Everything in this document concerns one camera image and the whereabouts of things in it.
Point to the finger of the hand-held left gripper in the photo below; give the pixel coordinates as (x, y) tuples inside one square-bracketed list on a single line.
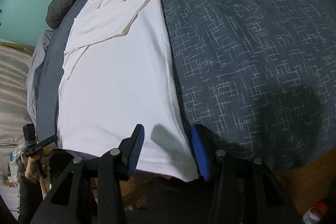
[(48, 141)]

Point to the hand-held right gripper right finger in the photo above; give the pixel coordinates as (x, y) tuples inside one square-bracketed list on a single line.
[(199, 153)]

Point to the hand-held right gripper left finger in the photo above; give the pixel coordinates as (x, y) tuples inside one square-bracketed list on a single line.
[(135, 150)]

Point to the white long-sleeve shirt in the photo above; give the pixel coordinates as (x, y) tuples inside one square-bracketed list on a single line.
[(118, 82)]

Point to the person's left forearm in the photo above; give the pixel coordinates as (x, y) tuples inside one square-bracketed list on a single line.
[(29, 200)]

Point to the person's left hand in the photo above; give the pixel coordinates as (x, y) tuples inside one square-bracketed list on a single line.
[(31, 170)]

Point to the beige striped curtain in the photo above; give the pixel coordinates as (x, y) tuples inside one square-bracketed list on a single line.
[(13, 95)]

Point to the person's black trousers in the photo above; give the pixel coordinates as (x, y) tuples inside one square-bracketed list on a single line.
[(170, 200)]

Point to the light grey loose bedsheet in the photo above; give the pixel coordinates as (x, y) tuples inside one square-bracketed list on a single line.
[(36, 69)]

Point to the white bottle orange cap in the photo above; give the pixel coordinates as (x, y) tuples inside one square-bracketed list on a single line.
[(313, 213)]

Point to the wooden frame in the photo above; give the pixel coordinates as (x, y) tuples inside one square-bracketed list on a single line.
[(18, 46)]

